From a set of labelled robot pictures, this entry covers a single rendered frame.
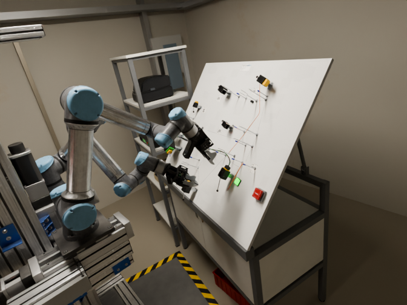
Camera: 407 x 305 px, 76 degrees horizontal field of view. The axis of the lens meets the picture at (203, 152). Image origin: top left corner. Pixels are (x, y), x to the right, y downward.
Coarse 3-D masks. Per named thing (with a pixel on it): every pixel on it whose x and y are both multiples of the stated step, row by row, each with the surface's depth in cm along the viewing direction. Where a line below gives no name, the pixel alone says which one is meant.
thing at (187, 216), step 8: (176, 200) 224; (176, 208) 233; (184, 208) 211; (176, 216) 242; (184, 216) 219; (192, 216) 200; (184, 224) 228; (192, 224) 207; (200, 224) 188; (192, 232) 215; (200, 232) 195; (200, 240) 202
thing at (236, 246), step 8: (160, 176) 227; (168, 184) 213; (176, 192) 201; (184, 200) 190; (192, 208) 180; (200, 216) 170; (208, 216) 161; (208, 224) 162; (216, 224) 153; (216, 232) 155; (224, 232) 145; (232, 240) 139; (240, 248) 133; (248, 256) 131
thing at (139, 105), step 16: (176, 48) 209; (128, 64) 195; (160, 64) 262; (176, 96) 224; (192, 96) 228; (128, 112) 258; (144, 112) 210; (144, 144) 245; (160, 208) 290; (176, 224) 261; (176, 240) 262
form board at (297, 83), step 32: (224, 64) 197; (256, 64) 167; (288, 64) 145; (320, 64) 128; (224, 96) 185; (256, 96) 158; (288, 96) 138; (224, 128) 174; (256, 128) 150; (288, 128) 132; (192, 160) 193; (224, 160) 164; (256, 160) 142; (288, 160) 127; (192, 192) 181; (224, 192) 155; (224, 224) 147; (256, 224) 130
